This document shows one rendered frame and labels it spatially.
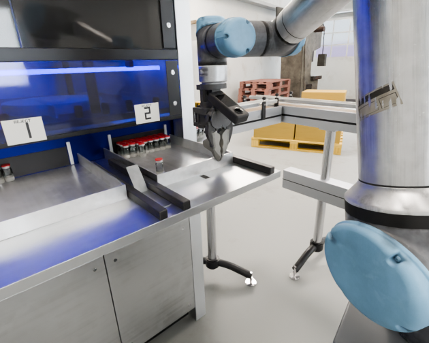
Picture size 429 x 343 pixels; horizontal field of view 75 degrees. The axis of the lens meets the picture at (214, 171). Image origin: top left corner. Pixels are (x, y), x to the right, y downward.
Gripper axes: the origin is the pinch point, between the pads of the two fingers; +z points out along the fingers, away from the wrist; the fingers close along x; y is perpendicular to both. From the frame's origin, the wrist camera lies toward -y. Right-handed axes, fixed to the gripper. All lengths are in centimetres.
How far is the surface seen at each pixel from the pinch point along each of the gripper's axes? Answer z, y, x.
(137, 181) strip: 0.9, 3.0, 24.2
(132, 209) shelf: 3.5, -4.7, 29.7
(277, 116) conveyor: 3, 38, -77
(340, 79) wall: 26, 350, -802
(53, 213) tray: 1.4, 1.1, 43.0
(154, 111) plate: -11.0, 26.8, 4.6
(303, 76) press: 6, 321, -554
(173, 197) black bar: 1.7, -9.4, 22.2
